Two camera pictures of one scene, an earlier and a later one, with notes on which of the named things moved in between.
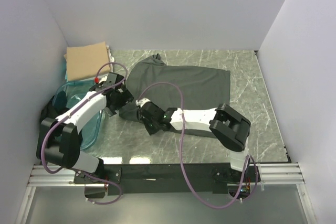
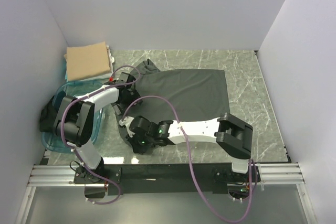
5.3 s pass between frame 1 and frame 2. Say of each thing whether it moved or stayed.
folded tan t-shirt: stayed
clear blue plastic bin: stayed
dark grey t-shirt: stayed
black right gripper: moved
